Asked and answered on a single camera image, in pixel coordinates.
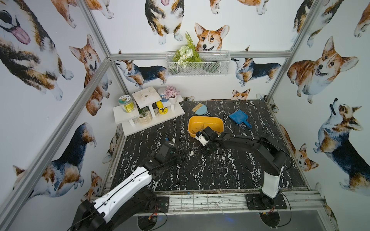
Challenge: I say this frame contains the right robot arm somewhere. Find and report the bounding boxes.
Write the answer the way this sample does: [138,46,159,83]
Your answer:
[195,127,289,203]

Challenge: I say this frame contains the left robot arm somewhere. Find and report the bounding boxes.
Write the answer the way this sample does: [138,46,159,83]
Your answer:
[69,141,185,231]

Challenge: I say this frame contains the yellow plastic storage box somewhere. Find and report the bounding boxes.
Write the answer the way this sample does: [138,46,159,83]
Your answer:
[188,116,224,138]

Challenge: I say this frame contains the blue plastic scoop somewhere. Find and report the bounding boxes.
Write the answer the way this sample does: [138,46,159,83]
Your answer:
[229,110,252,129]

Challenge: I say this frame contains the light blue hand brush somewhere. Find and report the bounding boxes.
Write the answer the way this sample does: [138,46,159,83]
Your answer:
[192,103,212,116]

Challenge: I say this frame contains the small plant in woven pot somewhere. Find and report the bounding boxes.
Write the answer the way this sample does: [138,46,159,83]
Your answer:
[137,106,152,125]

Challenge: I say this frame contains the white tiered shelf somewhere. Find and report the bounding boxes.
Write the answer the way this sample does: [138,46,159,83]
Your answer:
[113,87,185,137]

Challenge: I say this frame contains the pink flowers in white pot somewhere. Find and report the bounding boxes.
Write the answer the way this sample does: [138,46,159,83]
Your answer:
[164,86,181,104]

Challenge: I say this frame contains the green lidded glass jar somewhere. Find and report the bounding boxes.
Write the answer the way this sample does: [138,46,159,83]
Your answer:
[118,95,135,113]

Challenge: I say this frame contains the green white artificial plant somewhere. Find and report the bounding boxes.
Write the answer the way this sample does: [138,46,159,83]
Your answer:
[172,32,203,68]

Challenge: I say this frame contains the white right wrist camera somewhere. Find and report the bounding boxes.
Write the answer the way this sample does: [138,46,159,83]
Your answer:
[196,134,209,146]

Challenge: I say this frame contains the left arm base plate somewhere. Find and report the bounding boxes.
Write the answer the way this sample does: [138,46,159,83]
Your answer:
[144,196,170,213]

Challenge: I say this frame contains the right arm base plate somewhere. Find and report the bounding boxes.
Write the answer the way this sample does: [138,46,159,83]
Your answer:
[245,193,287,210]

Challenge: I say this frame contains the white wire wall basket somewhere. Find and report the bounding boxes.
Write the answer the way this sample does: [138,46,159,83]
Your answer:
[166,51,231,77]

